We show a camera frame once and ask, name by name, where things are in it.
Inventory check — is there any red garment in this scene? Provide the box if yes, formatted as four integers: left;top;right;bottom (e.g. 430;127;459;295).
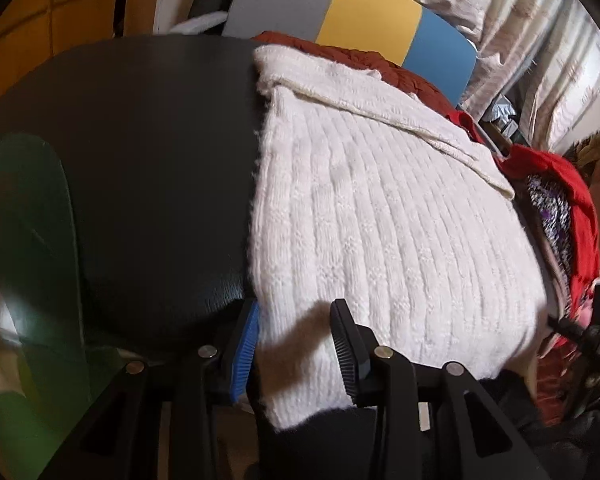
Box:
447;110;600;356

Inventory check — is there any green glass panel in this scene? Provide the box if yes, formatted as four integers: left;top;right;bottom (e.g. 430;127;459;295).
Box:
0;132;131;466

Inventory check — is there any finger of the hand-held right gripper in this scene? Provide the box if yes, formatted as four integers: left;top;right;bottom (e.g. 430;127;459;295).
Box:
549;316;588;343

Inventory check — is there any floral beige curtain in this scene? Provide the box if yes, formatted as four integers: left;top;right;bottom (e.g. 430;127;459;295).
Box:
375;0;600;153

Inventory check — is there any purple patterned cloth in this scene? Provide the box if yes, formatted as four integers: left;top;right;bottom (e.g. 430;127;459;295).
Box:
525;174;577;273

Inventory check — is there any white knitted sweater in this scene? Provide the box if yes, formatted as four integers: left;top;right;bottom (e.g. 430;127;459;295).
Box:
246;44;551;431

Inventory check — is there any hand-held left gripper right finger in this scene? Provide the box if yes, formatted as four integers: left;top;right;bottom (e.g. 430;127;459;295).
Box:
329;298;551;480

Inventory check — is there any grey yellow blue panel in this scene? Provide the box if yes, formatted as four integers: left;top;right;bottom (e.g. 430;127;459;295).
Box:
222;0;478;107

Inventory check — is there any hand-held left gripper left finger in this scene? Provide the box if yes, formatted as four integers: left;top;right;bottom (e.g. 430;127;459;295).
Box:
40;298;262;480

